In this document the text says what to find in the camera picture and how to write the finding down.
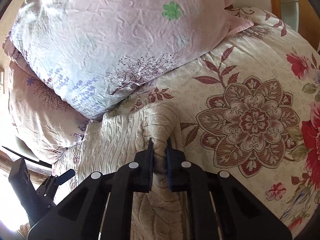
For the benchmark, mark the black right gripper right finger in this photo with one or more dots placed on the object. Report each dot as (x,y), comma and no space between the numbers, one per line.
(219,206)

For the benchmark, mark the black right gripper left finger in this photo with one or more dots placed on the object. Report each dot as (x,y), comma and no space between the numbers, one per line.
(101,206)

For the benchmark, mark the beige cable-knit sweater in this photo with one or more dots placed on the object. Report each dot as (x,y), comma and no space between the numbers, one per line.
(108,145)

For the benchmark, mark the pink floral top pillow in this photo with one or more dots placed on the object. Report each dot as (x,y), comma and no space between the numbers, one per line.
(43,121)

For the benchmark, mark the floral bed sheet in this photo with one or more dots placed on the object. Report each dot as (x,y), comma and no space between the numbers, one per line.
(251,107)

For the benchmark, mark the lavender print lower pillow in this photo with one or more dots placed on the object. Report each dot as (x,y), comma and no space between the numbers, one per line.
(95,53)

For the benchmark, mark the wooden glass wardrobe door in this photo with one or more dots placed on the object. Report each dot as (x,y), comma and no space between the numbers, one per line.
(300,16)

